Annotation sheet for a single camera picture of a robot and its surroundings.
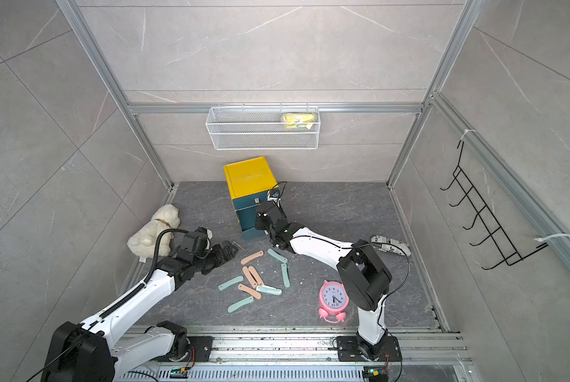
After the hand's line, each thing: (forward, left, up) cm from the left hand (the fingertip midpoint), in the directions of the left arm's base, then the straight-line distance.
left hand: (231, 250), depth 84 cm
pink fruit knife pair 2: (-8, -9, -11) cm, 16 cm away
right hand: (+13, -11, +5) cm, 18 cm away
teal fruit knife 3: (-6, -19, -11) cm, 23 cm away
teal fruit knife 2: (+1, -17, -10) cm, 20 cm away
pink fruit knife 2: (-12, -8, -10) cm, 18 cm away
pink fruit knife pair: (-4, -4, -11) cm, 12 cm away
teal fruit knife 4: (-11, -13, -10) cm, 20 cm away
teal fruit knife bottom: (-16, -3, -10) cm, 19 cm away
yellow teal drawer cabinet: (+23, -6, +11) cm, 27 cm away
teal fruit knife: (-8, +2, -10) cm, 13 cm away
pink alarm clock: (-16, -36, -9) cm, 40 cm away
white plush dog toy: (+5, +34, -1) cm, 34 cm away
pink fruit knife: (+1, -4, -10) cm, 11 cm away
